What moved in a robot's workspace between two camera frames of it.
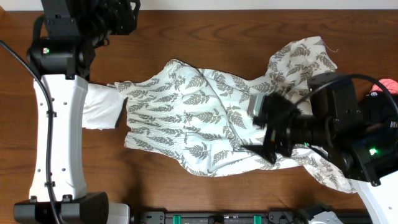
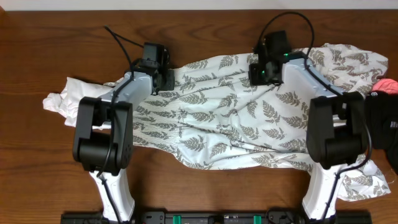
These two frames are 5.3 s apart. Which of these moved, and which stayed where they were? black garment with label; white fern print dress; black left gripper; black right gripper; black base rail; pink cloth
Moved: black right gripper; black left gripper; white fern print dress
Stayed: black base rail; black garment with label; pink cloth
